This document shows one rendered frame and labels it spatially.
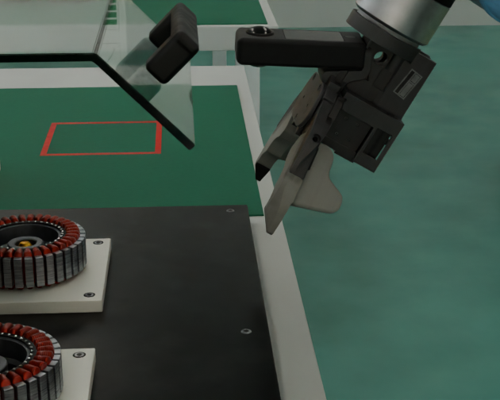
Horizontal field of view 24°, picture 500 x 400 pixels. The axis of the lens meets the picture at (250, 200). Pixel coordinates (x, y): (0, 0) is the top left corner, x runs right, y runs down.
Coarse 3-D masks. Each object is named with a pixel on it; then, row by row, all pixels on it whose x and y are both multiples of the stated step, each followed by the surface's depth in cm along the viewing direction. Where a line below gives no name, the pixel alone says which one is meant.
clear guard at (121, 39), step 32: (0, 0) 83; (32, 0) 83; (64, 0) 83; (96, 0) 83; (128, 0) 88; (0, 32) 72; (32, 32) 72; (64, 32) 72; (96, 32) 72; (128, 32) 79; (96, 64) 67; (128, 64) 71; (160, 96) 71; (192, 128) 72
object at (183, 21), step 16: (176, 16) 79; (192, 16) 82; (160, 32) 82; (176, 32) 74; (192, 32) 76; (160, 48) 74; (176, 48) 73; (192, 48) 73; (160, 64) 74; (176, 64) 74; (160, 80) 74
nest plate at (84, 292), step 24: (96, 240) 116; (96, 264) 110; (0, 288) 105; (24, 288) 105; (48, 288) 105; (72, 288) 105; (96, 288) 105; (0, 312) 102; (24, 312) 102; (48, 312) 102; (72, 312) 102
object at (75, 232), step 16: (0, 224) 110; (16, 224) 110; (32, 224) 111; (48, 224) 110; (64, 224) 110; (0, 240) 110; (16, 240) 108; (32, 240) 109; (48, 240) 111; (64, 240) 105; (80, 240) 107; (0, 256) 103; (16, 256) 103; (32, 256) 103; (48, 256) 103; (64, 256) 104; (80, 256) 107; (0, 272) 103; (16, 272) 103; (32, 272) 103; (48, 272) 104; (64, 272) 105; (32, 288) 104
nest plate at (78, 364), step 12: (72, 348) 93; (84, 348) 93; (72, 360) 91; (84, 360) 91; (72, 372) 90; (84, 372) 90; (72, 384) 88; (84, 384) 88; (60, 396) 86; (72, 396) 86; (84, 396) 86
